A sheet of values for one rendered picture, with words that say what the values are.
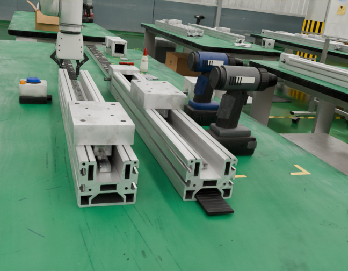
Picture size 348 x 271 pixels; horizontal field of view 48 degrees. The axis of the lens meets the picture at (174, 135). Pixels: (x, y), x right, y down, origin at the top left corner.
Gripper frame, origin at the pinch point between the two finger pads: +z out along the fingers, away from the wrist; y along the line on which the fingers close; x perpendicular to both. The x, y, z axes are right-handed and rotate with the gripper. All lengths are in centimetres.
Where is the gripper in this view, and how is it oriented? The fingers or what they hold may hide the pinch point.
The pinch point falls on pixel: (69, 71)
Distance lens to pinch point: 160.6
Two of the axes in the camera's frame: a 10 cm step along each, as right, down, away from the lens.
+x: 3.1, 3.4, -8.9
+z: -1.1, 9.4, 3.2
